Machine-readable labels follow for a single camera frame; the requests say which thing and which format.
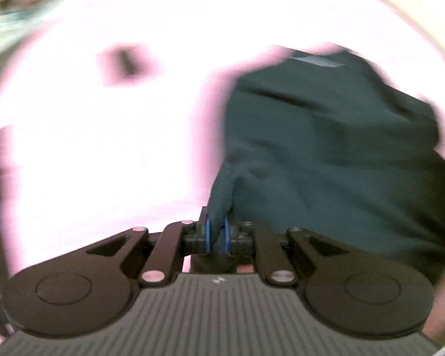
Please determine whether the dark green long-sleeve shirt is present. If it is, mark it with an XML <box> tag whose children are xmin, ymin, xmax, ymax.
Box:
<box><xmin>207</xmin><ymin>51</ymin><xmax>445</xmax><ymax>283</ymax></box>

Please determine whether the pink ribbed bed blanket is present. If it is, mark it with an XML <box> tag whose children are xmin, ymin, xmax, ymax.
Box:
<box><xmin>0</xmin><ymin>0</ymin><xmax>445</xmax><ymax>343</ymax></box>

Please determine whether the black smartphone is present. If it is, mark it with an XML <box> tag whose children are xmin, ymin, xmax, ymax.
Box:
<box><xmin>102</xmin><ymin>44</ymin><xmax>155</xmax><ymax>85</ymax></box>

